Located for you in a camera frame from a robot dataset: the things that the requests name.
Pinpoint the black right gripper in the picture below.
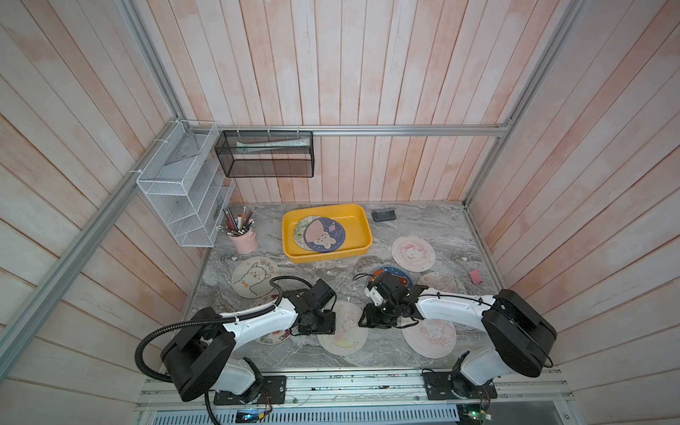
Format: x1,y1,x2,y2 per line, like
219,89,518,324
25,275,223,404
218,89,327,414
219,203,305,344
355,300,400,328

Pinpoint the blue bear car coaster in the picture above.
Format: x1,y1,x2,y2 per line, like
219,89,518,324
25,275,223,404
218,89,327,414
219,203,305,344
371,266,414,288

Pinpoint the cream bunny moon coaster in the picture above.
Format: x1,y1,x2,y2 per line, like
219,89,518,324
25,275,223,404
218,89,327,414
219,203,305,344
317,301,368,356

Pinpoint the pink unicorn round coaster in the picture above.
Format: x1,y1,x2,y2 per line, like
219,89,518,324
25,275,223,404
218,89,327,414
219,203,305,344
391,236,436,273

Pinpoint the navy sleeping bunny coaster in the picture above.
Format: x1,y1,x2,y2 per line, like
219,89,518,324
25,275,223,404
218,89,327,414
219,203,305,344
304,217,346,253

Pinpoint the green bears pattern coaster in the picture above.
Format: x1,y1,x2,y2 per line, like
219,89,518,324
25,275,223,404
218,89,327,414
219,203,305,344
293,215,318,251

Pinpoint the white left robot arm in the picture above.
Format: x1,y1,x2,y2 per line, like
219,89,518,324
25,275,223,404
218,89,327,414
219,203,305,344
161,276,336,404

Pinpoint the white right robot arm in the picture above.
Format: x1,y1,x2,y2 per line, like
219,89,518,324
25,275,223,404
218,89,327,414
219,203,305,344
359,272,557,398

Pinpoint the yellow plastic storage box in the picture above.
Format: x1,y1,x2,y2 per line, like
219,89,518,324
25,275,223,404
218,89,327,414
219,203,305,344
282,204,373,264

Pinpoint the large pink unicorn coaster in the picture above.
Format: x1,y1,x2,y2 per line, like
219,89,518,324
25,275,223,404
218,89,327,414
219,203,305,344
402,320,457,359

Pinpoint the floral rose round coaster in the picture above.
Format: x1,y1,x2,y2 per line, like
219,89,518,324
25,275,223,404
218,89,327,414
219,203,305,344
256,329,291,345

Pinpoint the pink ribbon bunny coaster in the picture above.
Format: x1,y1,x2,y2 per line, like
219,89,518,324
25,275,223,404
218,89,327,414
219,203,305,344
417,272,467,295

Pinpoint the white bear green coaster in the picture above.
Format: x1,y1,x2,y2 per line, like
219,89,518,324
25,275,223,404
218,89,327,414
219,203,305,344
232,257,279,299

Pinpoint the pink eraser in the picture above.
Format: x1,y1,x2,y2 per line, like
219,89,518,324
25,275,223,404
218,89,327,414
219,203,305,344
469,269,483,285

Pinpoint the pink pen cup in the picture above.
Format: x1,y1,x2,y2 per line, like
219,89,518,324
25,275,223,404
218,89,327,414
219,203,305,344
217,206,258,254

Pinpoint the grey hole punch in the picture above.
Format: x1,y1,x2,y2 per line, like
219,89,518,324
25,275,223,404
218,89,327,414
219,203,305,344
371,208,397,222

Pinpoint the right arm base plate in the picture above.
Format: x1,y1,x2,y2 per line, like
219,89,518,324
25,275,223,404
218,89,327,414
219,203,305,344
421,368,498,400

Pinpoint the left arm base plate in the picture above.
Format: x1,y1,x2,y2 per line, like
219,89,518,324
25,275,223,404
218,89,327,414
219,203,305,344
214,375,287,407

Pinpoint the black corrugated cable conduit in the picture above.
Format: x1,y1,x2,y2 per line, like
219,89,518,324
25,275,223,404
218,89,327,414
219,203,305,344
134,274,315,425

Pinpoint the black wire mesh basket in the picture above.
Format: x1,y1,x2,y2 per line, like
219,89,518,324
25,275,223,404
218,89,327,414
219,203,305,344
214,129,315,178

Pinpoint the white wire mesh shelf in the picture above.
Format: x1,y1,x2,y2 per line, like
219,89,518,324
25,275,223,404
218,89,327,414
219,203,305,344
136,120,234,248

